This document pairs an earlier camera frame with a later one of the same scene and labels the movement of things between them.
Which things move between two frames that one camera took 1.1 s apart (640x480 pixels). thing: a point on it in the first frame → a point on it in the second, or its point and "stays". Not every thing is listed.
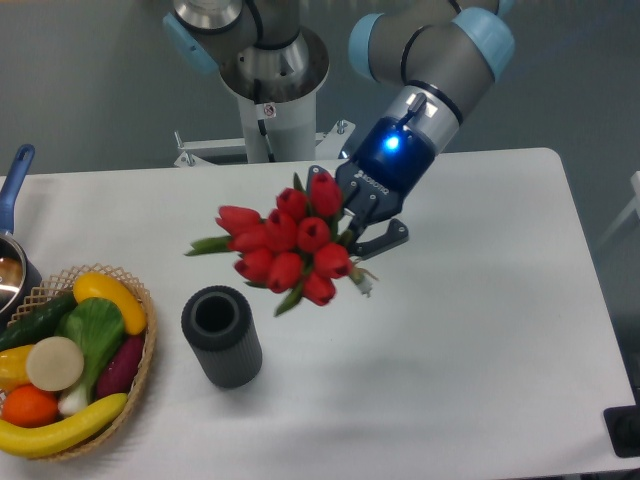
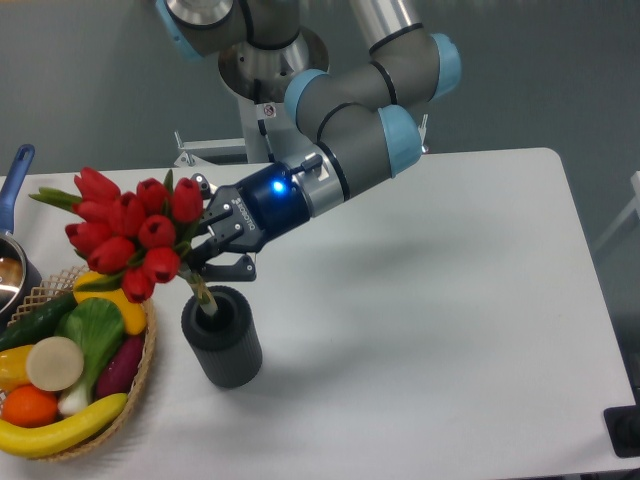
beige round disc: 54,363 stays
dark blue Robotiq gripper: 386,166 → 247,216
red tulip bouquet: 299,247 → 133,239
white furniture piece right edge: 634,204 stays
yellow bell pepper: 14,367 stays
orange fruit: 29,406 stays
